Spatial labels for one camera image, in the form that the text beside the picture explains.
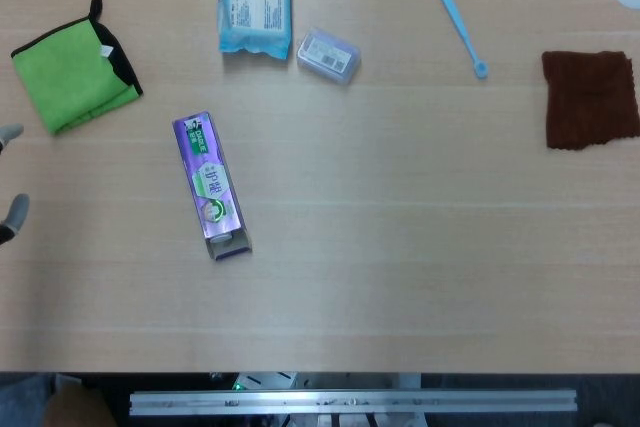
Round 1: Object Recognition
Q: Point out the left grey five-finger robot hand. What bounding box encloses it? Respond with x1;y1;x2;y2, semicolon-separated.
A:
0;122;31;247

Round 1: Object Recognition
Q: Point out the purple toothpaste box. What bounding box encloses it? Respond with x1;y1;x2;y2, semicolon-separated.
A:
171;109;254;262

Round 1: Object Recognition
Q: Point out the white robot base chassis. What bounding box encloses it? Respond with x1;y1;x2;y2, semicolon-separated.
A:
209;371;301;391

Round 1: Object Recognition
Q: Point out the green cloth with black trim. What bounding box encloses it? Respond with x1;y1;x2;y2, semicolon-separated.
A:
10;0;145;137

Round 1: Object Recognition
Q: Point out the clear purple plastic box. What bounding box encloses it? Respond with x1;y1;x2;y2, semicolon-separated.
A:
295;25;362;88

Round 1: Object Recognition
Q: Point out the brown cloth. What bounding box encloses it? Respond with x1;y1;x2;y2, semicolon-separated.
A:
541;49;640;151

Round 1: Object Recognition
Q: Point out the blue wet wipes pack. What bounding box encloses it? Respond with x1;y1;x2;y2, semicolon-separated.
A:
214;0;295;61

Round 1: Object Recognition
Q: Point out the light blue toothbrush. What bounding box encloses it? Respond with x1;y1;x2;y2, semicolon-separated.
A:
431;0;490;81

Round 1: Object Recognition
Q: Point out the aluminium rail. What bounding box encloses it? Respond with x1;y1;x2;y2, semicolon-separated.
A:
128;388;579;417

